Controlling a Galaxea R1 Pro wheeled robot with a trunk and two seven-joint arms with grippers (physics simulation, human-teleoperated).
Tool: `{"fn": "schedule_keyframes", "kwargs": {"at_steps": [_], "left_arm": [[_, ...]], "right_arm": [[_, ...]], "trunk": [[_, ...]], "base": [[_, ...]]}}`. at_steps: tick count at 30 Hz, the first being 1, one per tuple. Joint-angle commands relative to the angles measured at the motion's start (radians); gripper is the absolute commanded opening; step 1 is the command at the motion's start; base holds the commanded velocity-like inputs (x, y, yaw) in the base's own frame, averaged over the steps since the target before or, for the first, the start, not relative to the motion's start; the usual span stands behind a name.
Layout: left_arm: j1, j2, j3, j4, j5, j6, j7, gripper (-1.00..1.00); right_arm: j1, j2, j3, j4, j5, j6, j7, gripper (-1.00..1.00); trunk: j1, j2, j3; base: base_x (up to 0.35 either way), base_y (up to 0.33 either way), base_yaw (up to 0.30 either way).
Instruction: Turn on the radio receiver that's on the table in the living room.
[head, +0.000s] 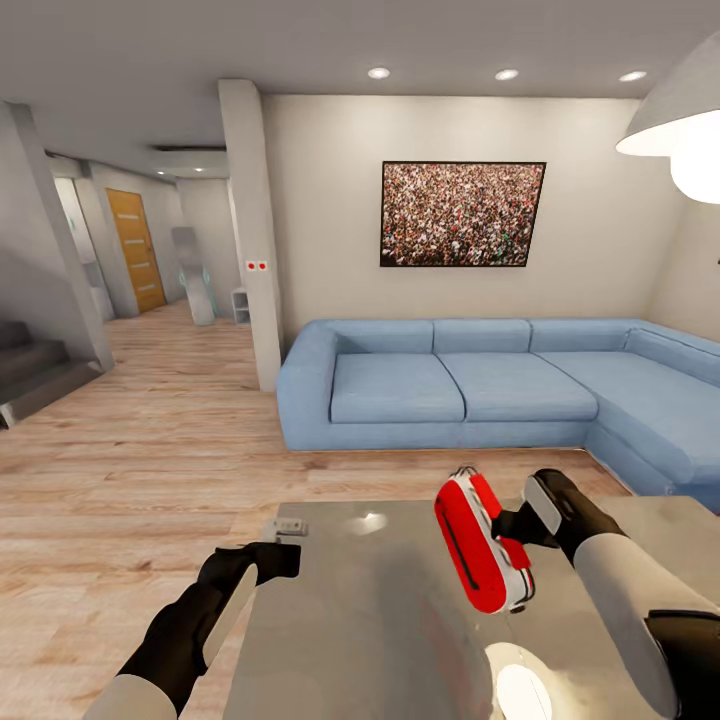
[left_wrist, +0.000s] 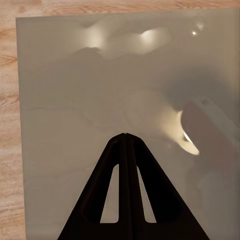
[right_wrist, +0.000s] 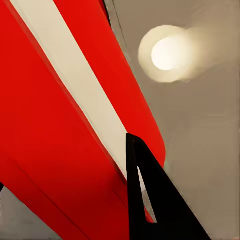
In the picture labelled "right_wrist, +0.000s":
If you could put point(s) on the radio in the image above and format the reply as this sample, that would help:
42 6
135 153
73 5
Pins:
68 97

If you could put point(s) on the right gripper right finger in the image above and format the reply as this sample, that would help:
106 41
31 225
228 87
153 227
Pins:
175 220

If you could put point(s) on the coffee table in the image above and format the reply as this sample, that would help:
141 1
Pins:
185 57

